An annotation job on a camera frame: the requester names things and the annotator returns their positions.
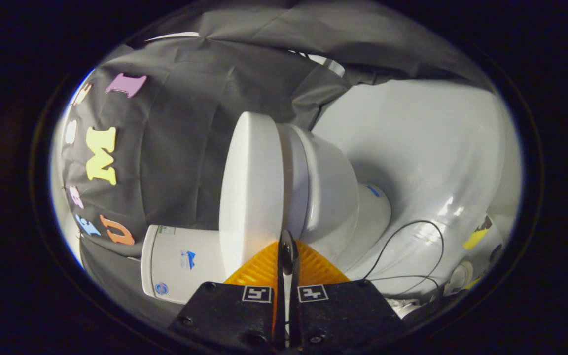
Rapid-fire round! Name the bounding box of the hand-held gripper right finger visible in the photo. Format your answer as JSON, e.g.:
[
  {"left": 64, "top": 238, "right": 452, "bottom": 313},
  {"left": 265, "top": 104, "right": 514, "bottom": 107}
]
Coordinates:
[{"left": 284, "top": 229, "right": 406, "bottom": 352}]

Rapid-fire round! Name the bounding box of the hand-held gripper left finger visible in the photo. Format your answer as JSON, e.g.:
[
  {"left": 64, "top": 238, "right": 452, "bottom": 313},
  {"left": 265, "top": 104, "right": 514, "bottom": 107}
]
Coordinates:
[{"left": 168, "top": 232, "right": 287, "bottom": 352}]

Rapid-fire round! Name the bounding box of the white toilet lid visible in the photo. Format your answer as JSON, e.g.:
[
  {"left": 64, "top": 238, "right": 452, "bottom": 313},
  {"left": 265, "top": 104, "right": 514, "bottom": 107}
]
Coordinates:
[{"left": 219, "top": 112, "right": 284, "bottom": 277}]

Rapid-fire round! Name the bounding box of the white toilet tank cover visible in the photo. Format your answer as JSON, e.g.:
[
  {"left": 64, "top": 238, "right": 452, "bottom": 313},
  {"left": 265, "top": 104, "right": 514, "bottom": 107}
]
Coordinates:
[{"left": 141, "top": 225, "right": 159, "bottom": 297}]

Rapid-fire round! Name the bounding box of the white toilet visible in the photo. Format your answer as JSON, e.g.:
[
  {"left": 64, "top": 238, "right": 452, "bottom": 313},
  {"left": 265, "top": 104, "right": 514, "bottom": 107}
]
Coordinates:
[{"left": 141, "top": 123, "right": 392, "bottom": 305}]

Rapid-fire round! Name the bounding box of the white toilet seat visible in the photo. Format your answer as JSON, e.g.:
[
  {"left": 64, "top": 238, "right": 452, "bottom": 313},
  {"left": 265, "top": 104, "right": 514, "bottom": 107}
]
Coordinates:
[{"left": 277, "top": 123, "right": 310, "bottom": 243}]

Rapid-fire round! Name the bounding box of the yellow and black object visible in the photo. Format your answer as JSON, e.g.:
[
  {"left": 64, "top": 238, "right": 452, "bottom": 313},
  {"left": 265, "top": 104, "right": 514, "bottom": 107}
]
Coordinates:
[{"left": 463, "top": 215, "right": 493, "bottom": 250}]

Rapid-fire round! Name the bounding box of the black backdrop cloth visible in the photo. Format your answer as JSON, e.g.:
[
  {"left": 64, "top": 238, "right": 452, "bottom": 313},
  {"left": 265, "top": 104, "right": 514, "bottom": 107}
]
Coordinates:
[{"left": 60, "top": 0, "right": 493, "bottom": 326}]

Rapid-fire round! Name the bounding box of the thin black cable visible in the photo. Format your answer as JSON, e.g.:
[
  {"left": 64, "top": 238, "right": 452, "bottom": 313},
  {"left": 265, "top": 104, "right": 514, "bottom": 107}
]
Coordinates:
[{"left": 363, "top": 220, "right": 445, "bottom": 296}]

